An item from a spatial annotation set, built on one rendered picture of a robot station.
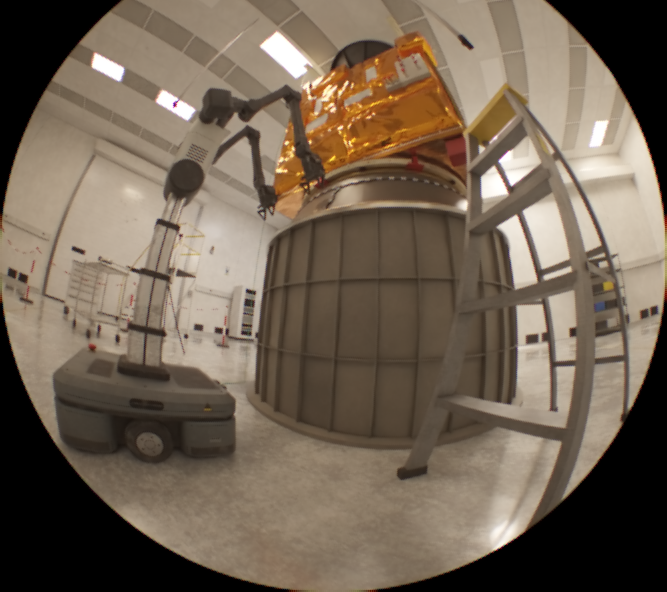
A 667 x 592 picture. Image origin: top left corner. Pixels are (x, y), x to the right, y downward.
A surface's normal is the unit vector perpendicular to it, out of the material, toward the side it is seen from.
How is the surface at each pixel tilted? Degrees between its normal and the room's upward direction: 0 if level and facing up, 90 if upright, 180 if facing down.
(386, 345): 90
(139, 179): 90
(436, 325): 90
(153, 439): 90
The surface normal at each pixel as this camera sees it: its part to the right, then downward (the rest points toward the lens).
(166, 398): 0.55, -0.80
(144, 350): 0.73, -0.18
